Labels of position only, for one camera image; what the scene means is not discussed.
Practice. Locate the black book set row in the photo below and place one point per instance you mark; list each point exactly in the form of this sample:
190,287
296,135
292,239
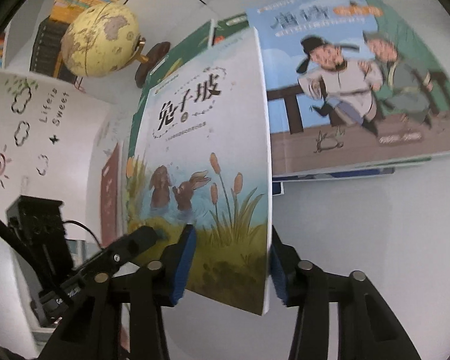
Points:
46,57

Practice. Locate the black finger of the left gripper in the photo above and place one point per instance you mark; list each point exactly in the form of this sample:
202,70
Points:
128,247

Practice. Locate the Tang poetry blue book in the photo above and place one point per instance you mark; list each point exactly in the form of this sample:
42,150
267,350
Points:
349,84

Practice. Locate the olive green insect book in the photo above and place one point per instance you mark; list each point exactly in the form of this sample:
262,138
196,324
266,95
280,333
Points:
227,27

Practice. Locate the white rabbit cover book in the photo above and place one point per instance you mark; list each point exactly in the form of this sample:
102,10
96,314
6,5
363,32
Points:
200,154

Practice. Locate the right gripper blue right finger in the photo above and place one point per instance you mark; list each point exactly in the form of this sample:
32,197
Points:
283,266

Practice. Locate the white bookshelf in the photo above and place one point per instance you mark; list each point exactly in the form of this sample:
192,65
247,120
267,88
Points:
101,40

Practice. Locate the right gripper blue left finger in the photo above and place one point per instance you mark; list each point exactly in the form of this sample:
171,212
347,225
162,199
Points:
177,260

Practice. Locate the yellow desk globe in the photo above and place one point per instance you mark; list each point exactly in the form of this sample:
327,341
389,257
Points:
106,38

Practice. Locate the red fairy tale book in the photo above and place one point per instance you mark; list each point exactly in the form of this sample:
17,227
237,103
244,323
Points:
109,198

